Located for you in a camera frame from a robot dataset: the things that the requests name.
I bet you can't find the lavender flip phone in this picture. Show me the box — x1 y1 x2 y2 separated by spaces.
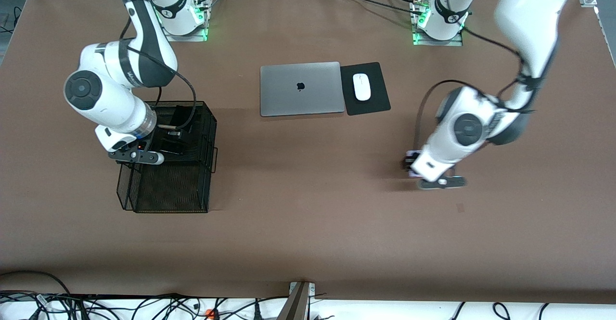
404 151 422 180

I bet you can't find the long black phone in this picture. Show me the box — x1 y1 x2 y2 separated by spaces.
161 136 184 156

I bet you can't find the small black flip phone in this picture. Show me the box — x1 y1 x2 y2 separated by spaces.
171 104 194 130

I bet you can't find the black mouse pad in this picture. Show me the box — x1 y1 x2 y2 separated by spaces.
340 62 391 116

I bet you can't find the white computer mouse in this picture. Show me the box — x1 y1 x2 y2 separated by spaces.
353 73 372 102

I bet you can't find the silver closed laptop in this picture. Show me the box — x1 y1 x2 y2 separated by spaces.
260 62 346 117

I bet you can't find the black wire mesh two-tier tray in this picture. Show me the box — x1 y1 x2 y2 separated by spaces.
115 101 218 214

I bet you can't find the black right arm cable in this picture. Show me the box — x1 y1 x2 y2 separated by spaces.
118 17 198 130

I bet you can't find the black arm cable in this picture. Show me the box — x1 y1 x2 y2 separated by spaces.
118 17 198 130
414 0 535 152

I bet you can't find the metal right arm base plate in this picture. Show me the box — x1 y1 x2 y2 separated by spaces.
158 24 208 42

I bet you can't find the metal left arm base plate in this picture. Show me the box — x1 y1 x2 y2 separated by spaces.
413 26 463 47

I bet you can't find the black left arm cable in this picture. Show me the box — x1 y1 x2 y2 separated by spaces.
414 0 535 152

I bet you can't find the aluminium camera post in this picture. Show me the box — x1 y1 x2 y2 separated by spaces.
277 282 316 320

